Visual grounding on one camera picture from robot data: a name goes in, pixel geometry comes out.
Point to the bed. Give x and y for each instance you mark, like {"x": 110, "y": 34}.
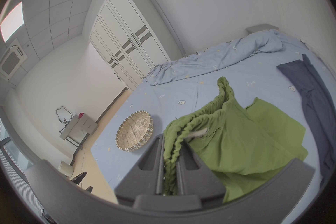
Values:
{"x": 183, "y": 91}

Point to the dark blue garment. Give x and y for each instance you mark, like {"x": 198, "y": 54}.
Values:
{"x": 309, "y": 91}

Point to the grey dressing table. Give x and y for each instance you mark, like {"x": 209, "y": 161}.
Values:
{"x": 76, "y": 125}

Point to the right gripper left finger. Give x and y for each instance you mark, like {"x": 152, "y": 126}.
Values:
{"x": 136, "y": 184}

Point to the ceiling air conditioner unit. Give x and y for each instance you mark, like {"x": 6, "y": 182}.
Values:
{"x": 11, "y": 60}

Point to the round woven basket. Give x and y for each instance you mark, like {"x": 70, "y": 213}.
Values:
{"x": 133, "y": 129}

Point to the white wardrobe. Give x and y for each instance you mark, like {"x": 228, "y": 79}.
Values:
{"x": 126, "y": 34}

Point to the pale blue quilt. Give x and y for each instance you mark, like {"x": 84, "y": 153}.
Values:
{"x": 210, "y": 60}

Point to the window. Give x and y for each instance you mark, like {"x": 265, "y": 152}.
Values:
{"x": 10, "y": 149}

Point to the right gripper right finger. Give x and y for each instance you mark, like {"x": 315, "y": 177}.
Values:
{"x": 206, "y": 184}

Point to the small red object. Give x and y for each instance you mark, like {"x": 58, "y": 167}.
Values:
{"x": 81, "y": 114}

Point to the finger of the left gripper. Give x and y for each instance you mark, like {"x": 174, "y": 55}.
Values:
{"x": 89, "y": 189}
{"x": 78, "y": 178}

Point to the ceiling light panel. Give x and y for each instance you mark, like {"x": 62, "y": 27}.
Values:
{"x": 11, "y": 22}

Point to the wavy framed mirror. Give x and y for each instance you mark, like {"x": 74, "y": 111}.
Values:
{"x": 63, "y": 112}

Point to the green shorts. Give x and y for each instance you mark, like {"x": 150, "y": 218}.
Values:
{"x": 236, "y": 144}

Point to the white trash bin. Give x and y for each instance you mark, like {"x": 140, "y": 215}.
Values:
{"x": 65, "y": 169}

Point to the grey bedside table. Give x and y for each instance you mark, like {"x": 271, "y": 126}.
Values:
{"x": 259, "y": 28}

